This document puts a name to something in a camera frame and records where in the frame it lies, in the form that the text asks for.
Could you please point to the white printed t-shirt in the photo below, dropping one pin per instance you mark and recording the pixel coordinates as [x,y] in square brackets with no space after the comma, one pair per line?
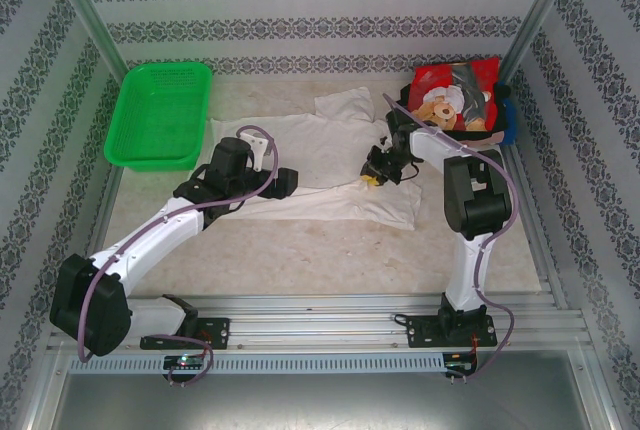
[325,210]

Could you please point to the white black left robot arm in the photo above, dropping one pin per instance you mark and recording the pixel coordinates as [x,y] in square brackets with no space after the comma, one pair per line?
[150,230]

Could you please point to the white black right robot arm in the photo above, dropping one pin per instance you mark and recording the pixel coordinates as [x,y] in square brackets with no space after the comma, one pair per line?
[462,270]

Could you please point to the red teddy bear t-shirt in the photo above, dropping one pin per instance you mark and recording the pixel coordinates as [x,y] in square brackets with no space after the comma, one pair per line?
[440,85]

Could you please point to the green plastic basket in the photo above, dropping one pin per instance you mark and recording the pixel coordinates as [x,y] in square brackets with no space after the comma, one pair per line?
[155,115]

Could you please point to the blue folded t-shirt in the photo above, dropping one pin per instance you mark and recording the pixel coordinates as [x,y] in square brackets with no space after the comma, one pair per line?
[511,120]

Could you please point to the left circuit board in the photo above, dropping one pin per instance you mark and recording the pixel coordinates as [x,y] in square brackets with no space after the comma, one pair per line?
[185,361]

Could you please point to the circuit board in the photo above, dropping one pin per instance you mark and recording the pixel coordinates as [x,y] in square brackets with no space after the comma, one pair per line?
[185,361]
[460,362]

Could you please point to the right circuit board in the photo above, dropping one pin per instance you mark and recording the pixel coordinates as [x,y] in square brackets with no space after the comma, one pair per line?
[460,362]

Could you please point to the grey metal sheet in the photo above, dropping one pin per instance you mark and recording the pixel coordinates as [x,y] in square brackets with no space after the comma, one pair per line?
[320,405]

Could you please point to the aluminium side rail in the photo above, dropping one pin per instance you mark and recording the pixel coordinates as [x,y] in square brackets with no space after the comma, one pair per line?
[107,175]

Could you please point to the aluminium mounting rail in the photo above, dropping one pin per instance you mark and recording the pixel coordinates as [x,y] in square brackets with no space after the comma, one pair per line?
[320,322]

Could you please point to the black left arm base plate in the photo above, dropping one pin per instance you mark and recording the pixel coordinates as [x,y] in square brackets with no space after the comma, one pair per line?
[215,330]

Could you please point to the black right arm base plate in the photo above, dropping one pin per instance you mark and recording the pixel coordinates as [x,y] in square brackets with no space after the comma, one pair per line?
[425,332]

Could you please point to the aluminium frame post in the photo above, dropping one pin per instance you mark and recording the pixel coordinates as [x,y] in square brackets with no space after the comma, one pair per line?
[545,10]
[85,0]

